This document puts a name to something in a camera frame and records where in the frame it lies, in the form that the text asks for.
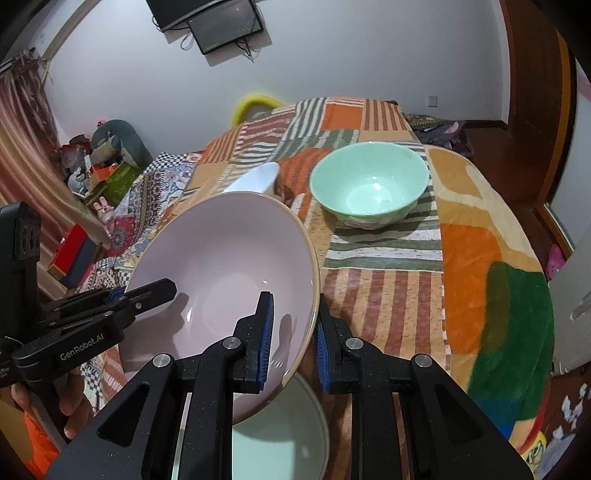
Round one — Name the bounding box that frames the wooden door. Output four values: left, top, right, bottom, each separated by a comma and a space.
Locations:
500, 0, 561, 134

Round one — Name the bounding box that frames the green bowl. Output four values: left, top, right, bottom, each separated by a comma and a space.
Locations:
309, 142, 430, 230

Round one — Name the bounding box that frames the red box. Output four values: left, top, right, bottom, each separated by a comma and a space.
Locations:
48, 224, 88, 275

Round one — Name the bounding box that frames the patterned checkered quilt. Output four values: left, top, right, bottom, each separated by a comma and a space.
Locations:
76, 150, 204, 407

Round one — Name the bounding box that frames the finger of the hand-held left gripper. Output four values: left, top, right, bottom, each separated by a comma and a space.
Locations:
60, 278, 177, 340
39, 288, 129, 324

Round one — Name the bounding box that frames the small black monitor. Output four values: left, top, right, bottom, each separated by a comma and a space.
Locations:
187, 0, 265, 56

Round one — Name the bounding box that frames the person's left hand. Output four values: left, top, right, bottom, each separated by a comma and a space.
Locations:
59, 367, 95, 440

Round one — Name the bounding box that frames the striped brown curtain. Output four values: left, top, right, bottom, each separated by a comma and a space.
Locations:
0, 48, 100, 296

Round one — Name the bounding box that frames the striped patchwork blanket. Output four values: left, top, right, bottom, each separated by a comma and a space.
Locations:
159, 96, 452, 480

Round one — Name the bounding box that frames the white sliding wardrobe door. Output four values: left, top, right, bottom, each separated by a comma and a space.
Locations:
549, 60, 591, 259

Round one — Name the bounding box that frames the yellow foam arch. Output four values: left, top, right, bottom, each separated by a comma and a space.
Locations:
230, 93, 287, 126

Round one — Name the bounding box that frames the black wall television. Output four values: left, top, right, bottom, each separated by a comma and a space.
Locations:
146, 0, 204, 32

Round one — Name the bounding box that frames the dark bag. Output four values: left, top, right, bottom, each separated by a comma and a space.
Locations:
402, 112, 474, 160

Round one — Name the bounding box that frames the pink plush slipper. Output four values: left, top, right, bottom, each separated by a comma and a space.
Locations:
545, 244, 566, 282

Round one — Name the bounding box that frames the pink rabbit plush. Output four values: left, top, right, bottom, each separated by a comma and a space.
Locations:
95, 196, 116, 227

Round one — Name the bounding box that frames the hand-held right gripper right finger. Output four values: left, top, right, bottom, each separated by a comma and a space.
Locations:
315, 294, 532, 480

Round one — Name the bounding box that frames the pink bowl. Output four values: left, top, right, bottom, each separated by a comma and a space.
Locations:
124, 191, 321, 425

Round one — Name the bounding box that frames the green cardboard box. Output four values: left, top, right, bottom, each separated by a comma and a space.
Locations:
99, 161, 144, 204

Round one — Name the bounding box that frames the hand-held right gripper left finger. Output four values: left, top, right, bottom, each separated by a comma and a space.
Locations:
44, 292, 274, 480

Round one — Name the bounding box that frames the white bowl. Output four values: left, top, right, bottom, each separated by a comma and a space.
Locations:
222, 161, 281, 197

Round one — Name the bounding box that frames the green plate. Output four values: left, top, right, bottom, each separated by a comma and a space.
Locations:
171, 371, 331, 480

